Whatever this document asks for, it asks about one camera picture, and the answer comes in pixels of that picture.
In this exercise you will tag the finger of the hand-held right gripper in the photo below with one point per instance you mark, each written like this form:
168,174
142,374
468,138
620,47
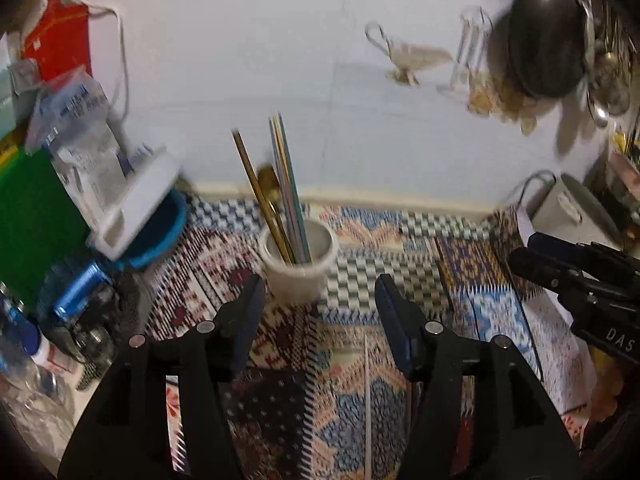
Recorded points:
555,247
540,267

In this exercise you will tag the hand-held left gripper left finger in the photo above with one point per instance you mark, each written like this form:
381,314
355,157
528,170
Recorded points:
252,305

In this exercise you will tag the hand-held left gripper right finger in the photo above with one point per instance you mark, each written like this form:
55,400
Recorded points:
396,320

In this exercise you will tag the white ceramic cup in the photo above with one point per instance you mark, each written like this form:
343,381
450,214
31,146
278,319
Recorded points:
300,272

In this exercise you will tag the wooden chopstick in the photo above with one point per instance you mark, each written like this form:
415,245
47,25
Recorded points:
255,185

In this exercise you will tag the grey metal chopstick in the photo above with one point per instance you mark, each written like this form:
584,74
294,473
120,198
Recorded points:
292,185
286,185
280,185

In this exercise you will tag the gold spoon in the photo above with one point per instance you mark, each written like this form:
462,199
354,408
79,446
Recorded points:
267,180

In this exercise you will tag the hanging ladles and utensils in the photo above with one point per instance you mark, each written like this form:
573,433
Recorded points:
612,85

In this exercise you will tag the white rice cooker pot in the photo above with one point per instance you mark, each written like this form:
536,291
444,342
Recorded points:
575,215

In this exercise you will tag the colourful patterned table mat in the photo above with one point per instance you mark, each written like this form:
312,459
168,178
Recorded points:
350,410

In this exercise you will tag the white jug with blue base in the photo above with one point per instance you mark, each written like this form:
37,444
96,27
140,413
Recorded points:
142,210

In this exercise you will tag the metal ladle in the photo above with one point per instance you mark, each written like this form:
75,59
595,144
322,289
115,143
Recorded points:
597,107

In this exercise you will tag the blue shiny can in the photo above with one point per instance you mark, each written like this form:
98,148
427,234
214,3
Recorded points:
80,290

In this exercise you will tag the black wok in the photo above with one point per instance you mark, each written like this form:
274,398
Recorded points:
547,40

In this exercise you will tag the green box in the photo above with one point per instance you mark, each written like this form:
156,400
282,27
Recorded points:
35,210

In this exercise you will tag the blue and white plastic bag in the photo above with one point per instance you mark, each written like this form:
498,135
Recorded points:
80,130

